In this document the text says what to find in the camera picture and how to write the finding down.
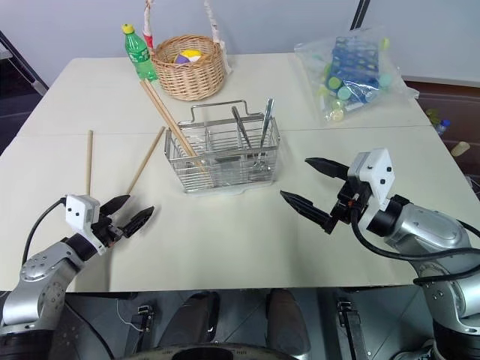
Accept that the clear plastic bag of toys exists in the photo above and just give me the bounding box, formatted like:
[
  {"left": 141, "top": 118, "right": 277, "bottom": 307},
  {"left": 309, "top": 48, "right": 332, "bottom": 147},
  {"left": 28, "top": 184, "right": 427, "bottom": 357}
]
[{"left": 293, "top": 25, "right": 420, "bottom": 127}]

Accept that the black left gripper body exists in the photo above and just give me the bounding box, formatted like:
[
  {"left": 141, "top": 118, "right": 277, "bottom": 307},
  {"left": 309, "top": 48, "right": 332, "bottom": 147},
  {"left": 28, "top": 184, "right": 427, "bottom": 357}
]
[{"left": 91, "top": 214, "right": 127, "bottom": 251}]

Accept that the dark rounded shape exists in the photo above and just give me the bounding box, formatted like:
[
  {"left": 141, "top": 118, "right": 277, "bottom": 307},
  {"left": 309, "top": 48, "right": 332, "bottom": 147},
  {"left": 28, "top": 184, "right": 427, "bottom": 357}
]
[
  {"left": 160, "top": 289, "right": 221, "bottom": 347},
  {"left": 265, "top": 288, "right": 311, "bottom": 354}
]

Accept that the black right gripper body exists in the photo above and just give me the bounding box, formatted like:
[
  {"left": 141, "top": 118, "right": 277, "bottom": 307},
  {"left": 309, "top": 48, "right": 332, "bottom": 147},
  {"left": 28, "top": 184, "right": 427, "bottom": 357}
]
[{"left": 329, "top": 175, "right": 373, "bottom": 227}]

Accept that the wooden chopstick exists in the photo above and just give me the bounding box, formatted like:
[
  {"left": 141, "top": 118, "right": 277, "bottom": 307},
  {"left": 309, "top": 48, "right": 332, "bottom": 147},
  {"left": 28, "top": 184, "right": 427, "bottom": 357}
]
[
  {"left": 124, "top": 125, "right": 167, "bottom": 197},
  {"left": 85, "top": 129, "right": 95, "bottom": 197},
  {"left": 146, "top": 79, "right": 208, "bottom": 173},
  {"left": 139, "top": 80, "right": 199, "bottom": 158}
]

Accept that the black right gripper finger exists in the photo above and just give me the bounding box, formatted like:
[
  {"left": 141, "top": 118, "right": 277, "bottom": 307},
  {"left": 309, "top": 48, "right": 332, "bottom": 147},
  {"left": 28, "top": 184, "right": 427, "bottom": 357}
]
[
  {"left": 304, "top": 157, "right": 352, "bottom": 180},
  {"left": 279, "top": 190, "right": 338, "bottom": 236}
]

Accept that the thin white cable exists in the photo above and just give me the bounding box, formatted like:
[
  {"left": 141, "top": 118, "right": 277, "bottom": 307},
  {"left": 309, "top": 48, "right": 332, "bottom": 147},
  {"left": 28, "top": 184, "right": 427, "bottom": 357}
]
[{"left": 115, "top": 297, "right": 146, "bottom": 333}]

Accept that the metal spoon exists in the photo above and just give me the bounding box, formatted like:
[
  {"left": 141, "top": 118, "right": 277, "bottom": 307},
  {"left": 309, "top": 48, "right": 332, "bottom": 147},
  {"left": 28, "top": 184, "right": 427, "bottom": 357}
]
[{"left": 230, "top": 106, "right": 253, "bottom": 149}]

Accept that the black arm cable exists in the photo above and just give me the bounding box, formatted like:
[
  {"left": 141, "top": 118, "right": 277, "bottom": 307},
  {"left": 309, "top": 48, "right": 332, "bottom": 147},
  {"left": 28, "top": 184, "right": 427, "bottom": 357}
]
[
  {"left": 21, "top": 198, "right": 69, "bottom": 264},
  {"left": 349, "top": 208, "right": 480, "bottom": 260}
]

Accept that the small blue-capped plastic bottle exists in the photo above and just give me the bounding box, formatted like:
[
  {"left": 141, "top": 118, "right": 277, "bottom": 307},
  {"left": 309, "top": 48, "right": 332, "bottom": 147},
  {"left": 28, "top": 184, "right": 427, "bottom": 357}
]
[{"left": 424, "top": 108, "right": 452, "bottom": 135}]

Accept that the green plastic soda bottle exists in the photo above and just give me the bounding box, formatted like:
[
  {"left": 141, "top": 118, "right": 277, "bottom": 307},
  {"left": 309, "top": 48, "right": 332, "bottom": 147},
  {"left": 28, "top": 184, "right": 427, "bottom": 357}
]
[{"left": 120, "top": 22, "right": 159, "bottom": 82}]

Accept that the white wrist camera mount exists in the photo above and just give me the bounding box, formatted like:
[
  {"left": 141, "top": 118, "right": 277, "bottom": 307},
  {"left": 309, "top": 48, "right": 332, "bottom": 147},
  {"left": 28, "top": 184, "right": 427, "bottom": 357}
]
[
  {"left": 346, "top": 148, "right": 396, "bottom": 218},
  {"left": 64, "top": 193, "right": 107, "bottom": 257}
]

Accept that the black metal frame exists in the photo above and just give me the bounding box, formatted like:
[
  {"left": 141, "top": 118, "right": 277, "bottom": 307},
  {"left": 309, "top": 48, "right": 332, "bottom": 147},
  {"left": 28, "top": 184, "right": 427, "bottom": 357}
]
[{"left": 0, "top": 28, "right": 50, "bottom": 95}]

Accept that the dark curved rim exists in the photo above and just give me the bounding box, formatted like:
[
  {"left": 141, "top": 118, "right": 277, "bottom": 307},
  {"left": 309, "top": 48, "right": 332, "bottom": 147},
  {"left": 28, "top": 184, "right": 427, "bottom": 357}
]
[{"left": 129, "top": 341, "right": 313, "bottom": 360}]

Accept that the blue perforated plastic rack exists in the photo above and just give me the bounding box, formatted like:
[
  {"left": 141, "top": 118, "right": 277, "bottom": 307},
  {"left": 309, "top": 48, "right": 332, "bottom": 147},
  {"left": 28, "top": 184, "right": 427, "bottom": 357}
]
[{"left": 322, "top": 35, "right": 380, "bottom": 107}]

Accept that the metal fork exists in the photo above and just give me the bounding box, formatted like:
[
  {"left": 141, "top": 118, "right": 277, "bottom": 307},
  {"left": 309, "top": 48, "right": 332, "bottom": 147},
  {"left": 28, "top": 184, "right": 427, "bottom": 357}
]
[{"left": 250, "top": 97, "right": 276, "bottom": 173}]

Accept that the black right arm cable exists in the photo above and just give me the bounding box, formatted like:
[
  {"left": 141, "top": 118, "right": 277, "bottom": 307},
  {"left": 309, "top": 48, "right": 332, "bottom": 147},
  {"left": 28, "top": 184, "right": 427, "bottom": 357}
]
[{"left": 349, "top": 208, "right": 480, "bottom": 260}]

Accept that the dark slanted pole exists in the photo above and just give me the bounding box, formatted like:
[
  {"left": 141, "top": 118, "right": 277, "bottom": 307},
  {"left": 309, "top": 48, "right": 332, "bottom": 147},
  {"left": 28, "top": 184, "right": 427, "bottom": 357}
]
[{"left": 348, "top": 0, "right": 373, "bottom": 32}]

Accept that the multicoloured toy ball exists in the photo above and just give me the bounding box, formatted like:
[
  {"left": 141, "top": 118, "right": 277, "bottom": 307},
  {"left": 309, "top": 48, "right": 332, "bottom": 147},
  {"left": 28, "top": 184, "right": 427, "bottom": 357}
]
[{"left": 173, "top": 48, "right": 204, "bottom": 65}]

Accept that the woven wicker basket with handle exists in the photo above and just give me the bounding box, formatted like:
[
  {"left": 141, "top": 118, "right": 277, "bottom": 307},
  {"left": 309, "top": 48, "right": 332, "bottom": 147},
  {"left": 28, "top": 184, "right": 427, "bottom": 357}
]
[{"left": 139, "top": 0, "right": 235, "bottom": 102}]

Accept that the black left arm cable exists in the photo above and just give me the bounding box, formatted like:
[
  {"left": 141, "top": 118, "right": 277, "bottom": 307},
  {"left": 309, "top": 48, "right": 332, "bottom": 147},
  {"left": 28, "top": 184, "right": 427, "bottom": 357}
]
[{"left": 21, "top": 198, "right": 69, "bottom": 264}]

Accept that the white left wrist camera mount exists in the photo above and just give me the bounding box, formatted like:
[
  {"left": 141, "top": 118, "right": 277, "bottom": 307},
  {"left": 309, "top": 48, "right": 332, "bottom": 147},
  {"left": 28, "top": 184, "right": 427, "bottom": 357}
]
[{"left": 64, "top": 193, "right": 107, "bottom": 257}]

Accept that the metal wire basket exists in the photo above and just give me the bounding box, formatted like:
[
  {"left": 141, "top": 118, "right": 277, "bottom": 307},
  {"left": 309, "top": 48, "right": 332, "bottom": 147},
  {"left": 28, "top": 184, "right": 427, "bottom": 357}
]
[{"left": 163, "top": 98, "right": 281, "bottom": 196}]

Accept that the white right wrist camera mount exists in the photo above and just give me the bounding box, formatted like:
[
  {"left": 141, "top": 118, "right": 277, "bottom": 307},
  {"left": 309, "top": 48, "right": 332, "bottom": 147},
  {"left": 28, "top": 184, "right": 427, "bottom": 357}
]
[{"left": 346, "top": 148, "right": 396, "bottom": 218}]

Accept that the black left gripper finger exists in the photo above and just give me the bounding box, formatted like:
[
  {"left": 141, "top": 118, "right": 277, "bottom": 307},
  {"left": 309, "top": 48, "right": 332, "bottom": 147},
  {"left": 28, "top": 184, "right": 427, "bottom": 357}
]
[
  {"left": 99, "top": 193, "right": 132, "bottom": 219},
  {"left": 121, "top": 205, "right": 156, "bottom": 239}
]

